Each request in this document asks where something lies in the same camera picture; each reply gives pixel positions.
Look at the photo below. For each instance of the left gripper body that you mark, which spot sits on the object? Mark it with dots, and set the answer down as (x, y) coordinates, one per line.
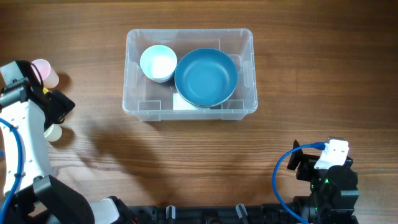
(58, 107)

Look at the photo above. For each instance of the dark blue plate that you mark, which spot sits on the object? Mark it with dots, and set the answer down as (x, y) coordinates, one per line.
(206, 76)

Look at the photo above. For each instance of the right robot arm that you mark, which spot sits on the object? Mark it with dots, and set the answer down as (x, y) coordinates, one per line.
(333, 184)

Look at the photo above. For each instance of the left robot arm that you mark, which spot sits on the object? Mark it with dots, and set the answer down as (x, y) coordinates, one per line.
(31, 193)

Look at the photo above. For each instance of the mint green bowl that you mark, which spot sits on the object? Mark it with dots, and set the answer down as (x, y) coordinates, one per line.
(160, 79)

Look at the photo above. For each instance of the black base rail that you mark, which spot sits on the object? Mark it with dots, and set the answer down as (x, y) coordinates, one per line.
(238, 214)

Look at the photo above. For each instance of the light blue bowl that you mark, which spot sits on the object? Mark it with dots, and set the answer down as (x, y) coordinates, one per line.
(159, 60)

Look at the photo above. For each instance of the pink plastic cup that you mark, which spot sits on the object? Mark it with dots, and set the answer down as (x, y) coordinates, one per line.
(49, 76)

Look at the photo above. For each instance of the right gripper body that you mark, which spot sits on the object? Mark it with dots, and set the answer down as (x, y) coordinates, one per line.
(306, 170)

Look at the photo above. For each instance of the pale green plastic cup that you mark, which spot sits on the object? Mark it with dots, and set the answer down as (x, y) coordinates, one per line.
(53, 133)

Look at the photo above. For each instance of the clear plastic storage container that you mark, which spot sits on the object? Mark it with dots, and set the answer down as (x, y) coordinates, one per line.
(151, 101)

